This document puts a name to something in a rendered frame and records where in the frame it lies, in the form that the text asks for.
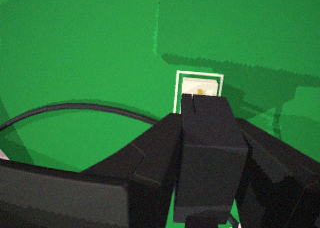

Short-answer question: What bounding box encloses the green circuit board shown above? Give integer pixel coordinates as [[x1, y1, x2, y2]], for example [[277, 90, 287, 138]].
[[0, 0, 320, 173]]

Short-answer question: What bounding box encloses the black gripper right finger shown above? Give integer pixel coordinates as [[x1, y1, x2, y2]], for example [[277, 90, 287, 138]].
[[235, 117, 320, 228]]

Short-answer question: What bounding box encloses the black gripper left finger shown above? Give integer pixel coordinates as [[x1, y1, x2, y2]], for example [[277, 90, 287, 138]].
[[0, 112, 183, 228]]

